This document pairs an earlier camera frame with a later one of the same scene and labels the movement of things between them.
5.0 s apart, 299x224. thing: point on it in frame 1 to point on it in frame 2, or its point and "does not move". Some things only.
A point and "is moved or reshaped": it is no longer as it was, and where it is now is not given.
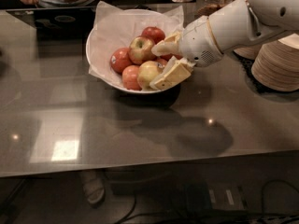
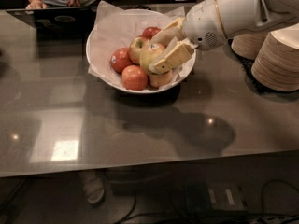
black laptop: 59,24 does not move
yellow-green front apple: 149,70 is moved or reshaped
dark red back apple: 156,34 does not move
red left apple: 120,60 does not move
